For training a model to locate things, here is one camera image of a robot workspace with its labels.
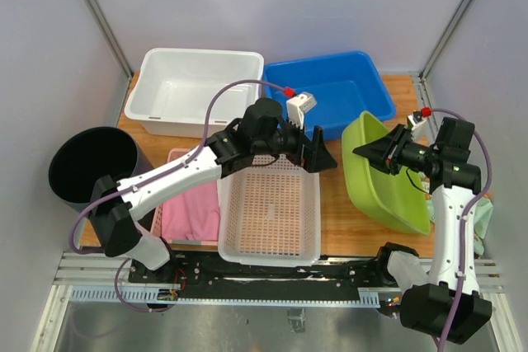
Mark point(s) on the white plastic tub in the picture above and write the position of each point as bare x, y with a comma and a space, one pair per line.
176, 86

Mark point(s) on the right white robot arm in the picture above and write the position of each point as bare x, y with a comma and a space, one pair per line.
443, 302

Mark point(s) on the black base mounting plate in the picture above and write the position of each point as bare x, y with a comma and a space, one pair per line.
204, 274

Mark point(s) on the pink perforated plastic basket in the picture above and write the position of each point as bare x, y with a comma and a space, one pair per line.
173, 203

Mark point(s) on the pink cloth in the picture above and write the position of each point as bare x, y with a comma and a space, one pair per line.
194, 212

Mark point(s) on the black round bin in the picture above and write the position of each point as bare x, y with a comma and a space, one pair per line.
90, 155

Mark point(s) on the aluminium frame rails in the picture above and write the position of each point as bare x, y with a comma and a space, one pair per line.
97, 278

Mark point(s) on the white perforated plastic basket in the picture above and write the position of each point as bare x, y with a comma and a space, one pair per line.
270, 215

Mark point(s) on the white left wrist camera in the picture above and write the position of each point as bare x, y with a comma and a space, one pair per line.
298, 106

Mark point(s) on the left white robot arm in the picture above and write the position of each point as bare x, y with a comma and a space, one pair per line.
117, 206

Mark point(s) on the blue plastic tub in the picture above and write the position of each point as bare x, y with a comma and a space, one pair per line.
343, 85

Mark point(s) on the green plastic tub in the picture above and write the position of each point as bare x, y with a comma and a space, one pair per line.
396, 202

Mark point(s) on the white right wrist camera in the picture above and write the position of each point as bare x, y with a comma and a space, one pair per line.
417, 123

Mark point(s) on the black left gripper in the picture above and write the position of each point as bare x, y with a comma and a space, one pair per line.
313, 157

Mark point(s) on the light green printed cloth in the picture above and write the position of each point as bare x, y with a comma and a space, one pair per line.
482, 216

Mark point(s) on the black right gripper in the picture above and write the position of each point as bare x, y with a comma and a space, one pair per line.
384, 153

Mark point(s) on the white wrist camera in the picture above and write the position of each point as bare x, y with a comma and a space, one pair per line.
417, 123
298, 106

